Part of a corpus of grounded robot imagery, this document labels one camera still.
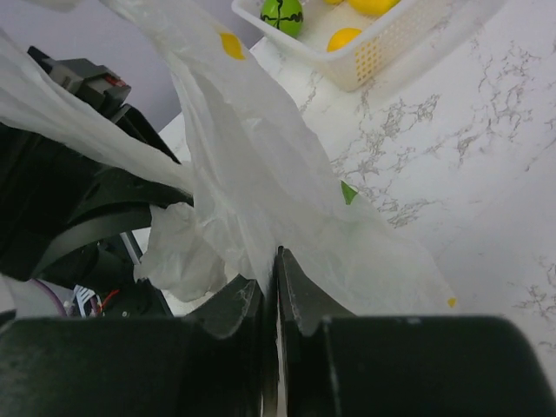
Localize yellow fake mango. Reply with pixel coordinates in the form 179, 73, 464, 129
347, 0, 400, 17

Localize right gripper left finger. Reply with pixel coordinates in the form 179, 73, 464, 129
1, 277, 263, 416

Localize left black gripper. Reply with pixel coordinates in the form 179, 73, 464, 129
0, 45, 195, 283

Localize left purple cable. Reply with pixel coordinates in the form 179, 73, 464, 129
30, 277, 70, 318

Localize white plastic fruit basket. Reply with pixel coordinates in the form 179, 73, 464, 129
231, 1, 504, 91

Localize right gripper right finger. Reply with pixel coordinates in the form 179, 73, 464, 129
275, 248, 555, 416

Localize green black-striped fake fruit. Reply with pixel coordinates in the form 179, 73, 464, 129
260, 0, 304, 38

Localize small yellow fake citrus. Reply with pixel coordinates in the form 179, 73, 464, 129
327, 28, 362, 52

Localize white lemon-print plastic bag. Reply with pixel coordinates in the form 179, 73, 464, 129
1, 1, 455, 315

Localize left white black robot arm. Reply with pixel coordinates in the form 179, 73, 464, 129
1, 126, 193, 317

